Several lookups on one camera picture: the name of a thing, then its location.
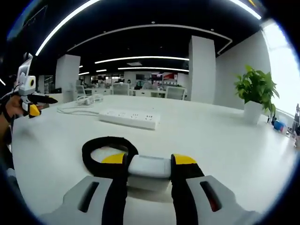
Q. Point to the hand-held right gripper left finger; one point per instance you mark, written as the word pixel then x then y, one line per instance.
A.
pixel 98 201

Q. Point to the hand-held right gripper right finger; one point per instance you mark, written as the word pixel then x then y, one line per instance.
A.
pixel 192 201

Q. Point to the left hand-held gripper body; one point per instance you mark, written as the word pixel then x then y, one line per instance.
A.
pixel 27 85

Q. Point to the white charger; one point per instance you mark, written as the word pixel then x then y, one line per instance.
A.
pixel 150 167

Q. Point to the white power strip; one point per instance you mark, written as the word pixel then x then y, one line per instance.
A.
pixel 129 118

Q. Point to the white desk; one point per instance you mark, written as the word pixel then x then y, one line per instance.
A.
pixel 211 145

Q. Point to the ceiling light strip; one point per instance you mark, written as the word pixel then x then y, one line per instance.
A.
pixel 248 9
pixel 152 69
pixel 63 25
pixel 140 58

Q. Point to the person's left hand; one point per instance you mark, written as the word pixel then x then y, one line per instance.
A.
pixel 15 105

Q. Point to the white column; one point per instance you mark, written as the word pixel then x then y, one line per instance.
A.
pixel 68 75
pixel 201 70

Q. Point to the white mesh office chair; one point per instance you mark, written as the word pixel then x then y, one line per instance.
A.
pixel 175 93
pixel 120 89

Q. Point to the blue box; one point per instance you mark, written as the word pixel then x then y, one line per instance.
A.
pixel 280 126

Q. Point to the potted green plant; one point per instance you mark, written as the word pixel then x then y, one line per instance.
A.
pixel 255 93

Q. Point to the dark bottles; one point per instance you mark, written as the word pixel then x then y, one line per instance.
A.
pixel 297 126

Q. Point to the large bright window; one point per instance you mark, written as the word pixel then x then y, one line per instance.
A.
pixel 283 70

